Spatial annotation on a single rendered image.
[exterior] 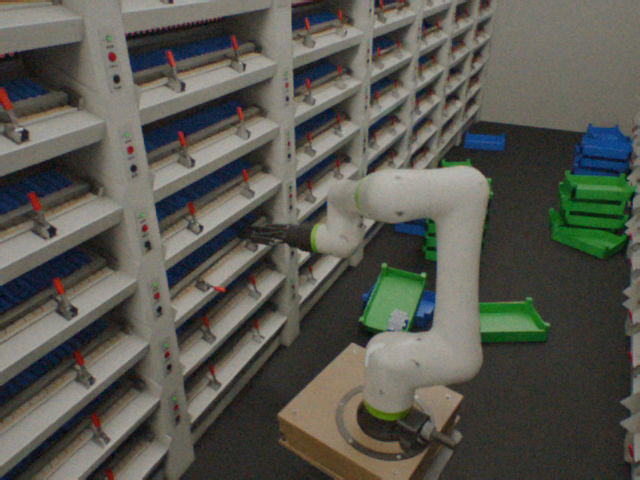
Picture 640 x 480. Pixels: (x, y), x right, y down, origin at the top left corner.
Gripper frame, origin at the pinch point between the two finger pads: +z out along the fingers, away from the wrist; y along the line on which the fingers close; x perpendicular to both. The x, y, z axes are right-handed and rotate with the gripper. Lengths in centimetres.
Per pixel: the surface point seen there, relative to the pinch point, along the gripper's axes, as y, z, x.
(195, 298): -31.6, -0.8, -6.6
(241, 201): -4.3, -3.1, 12.9
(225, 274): -16.9, -0.9, -6.7
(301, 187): 44.6, 4.4, -1.1
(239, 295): -4.3, 6.5, -23.0
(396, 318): 44, -31, -58
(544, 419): 24, -90, -76
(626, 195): 176, -111, -52
